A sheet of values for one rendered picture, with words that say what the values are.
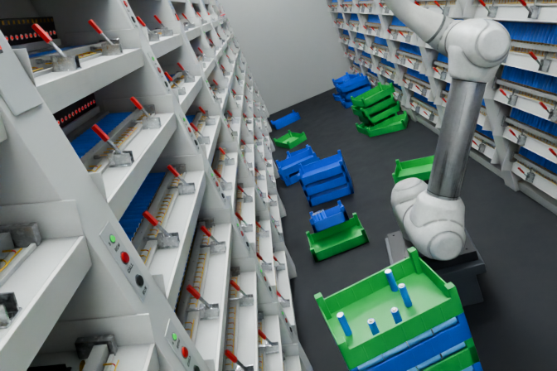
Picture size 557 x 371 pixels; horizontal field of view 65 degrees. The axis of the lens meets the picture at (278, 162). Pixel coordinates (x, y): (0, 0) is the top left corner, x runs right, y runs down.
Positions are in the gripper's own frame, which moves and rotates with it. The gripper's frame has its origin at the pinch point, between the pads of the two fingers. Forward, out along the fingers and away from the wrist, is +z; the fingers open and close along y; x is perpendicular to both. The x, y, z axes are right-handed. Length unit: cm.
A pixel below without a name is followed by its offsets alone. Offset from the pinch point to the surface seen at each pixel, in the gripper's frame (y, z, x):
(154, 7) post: 31, 5, -53
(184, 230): -62, 42, 11
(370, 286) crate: -96, 2, -6
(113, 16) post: -2.8, 32.5, 1.6
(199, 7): 91, -57, -164
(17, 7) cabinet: 4, 52, 5
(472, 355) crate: -120, -7, 8
